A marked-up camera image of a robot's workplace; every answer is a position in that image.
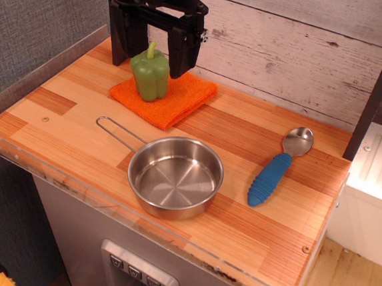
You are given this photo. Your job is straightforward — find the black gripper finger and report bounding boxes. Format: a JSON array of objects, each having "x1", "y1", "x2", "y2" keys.
[
  {"x1": 109, "y1": 2, "x2": 149, "y2": 58},
  {"x1": 167, "y1": 27, "x2": 201, "y2": 79}
]

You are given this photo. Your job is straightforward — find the green toy capsicum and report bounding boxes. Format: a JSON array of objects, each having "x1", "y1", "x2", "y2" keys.
[{"x1": 130, "y1": 41, "x2": 170, "y2": 102}]

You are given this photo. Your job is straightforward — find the orange folded cloth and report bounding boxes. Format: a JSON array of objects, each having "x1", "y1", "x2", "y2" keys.
[{"x1": 110, "y1": 73, "x2": 218, "y2": 131}]

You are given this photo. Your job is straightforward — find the small steel saucepan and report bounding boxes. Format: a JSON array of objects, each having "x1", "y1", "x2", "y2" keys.
[{"x1": 96, "y1": 116, "x2": 225, "y2": 220}]

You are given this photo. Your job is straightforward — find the clear acrylic left guard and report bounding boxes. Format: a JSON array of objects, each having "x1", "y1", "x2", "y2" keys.
[{"x1": 0, "y1": 25, "x2": 109, "y2": 113}]

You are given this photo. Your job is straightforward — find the clear acrylic guard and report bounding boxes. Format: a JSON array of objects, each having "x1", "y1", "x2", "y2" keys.
[
  {"x1": 0, "y1": 138, "x2": 272, "y2": 286},
  {"x1": 0, "y1": 25, "x2": 109, "y2": 113}
]

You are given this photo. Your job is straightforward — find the clear acrylic front guard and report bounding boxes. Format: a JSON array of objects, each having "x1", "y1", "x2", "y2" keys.
[{"x1": 0, "y1": 138, "x2": 272, "y2": 286}]

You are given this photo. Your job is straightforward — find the grey cabinet with dispenser panel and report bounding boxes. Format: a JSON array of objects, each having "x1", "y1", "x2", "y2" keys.
[{"x1": 34, "y1": 178, "x2": 231, "y2": 286}]

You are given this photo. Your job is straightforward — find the white toy sink unit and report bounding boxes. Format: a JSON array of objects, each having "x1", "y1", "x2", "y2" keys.
[{"x1": 326, "y1": 123, "x2": 382, "y2": 266}]

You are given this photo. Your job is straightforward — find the dark left frame post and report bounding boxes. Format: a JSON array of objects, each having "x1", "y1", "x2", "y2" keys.
[{"x1": 99, "y1": 0, "x2": 137, "y2": 68}]

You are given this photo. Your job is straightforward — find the spoon with blue handle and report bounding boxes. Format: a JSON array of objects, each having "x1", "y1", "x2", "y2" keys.
[{"x1": 247, "y1": 127, "x2": 314, "y2": 207}]

